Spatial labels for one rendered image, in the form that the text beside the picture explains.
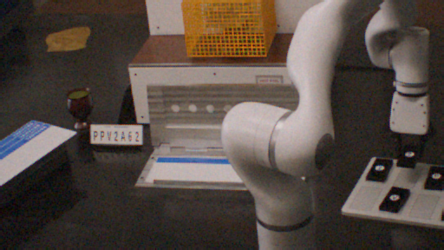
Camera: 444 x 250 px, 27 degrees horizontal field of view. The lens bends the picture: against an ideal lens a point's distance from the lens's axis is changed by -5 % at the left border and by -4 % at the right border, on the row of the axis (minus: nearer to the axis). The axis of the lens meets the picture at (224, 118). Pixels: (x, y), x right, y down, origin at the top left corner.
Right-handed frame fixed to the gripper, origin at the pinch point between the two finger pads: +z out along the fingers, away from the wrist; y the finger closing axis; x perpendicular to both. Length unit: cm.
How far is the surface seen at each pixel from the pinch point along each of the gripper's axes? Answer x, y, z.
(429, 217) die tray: -15.6, 9.6, 11.2
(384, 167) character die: 2.5, -7.2, 6.2
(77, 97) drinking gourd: 6, -102, -3
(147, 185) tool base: -20, -65, 11
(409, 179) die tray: 0.1, 0.4, 7.9
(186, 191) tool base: -18, -54, 12
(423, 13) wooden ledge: 113, -21, -15
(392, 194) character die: -9.7, -1.8, 8.8
